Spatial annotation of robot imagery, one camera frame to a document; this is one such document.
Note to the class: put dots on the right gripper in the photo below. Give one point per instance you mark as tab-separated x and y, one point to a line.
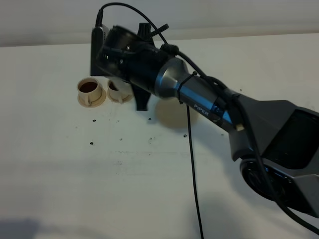
131	58

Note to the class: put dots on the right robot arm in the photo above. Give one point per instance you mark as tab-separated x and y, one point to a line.
287	136

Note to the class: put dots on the beige teapot saucer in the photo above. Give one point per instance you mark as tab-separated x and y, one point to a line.
171	114

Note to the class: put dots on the right teacup saucer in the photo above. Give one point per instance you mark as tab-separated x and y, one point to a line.
118	96

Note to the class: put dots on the teacup saucer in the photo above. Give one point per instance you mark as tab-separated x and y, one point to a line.
118	96
94	103

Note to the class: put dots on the right beige teacup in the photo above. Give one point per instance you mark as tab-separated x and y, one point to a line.
111	86

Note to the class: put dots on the beige teacup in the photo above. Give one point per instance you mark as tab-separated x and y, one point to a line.
111	86
89	90

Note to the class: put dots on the left teacup saucer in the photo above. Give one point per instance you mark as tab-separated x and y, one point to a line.
94	103

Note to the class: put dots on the left beige teacup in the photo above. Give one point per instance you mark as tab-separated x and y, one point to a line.
89	90

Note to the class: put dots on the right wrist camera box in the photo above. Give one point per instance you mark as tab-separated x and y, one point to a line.
98	36

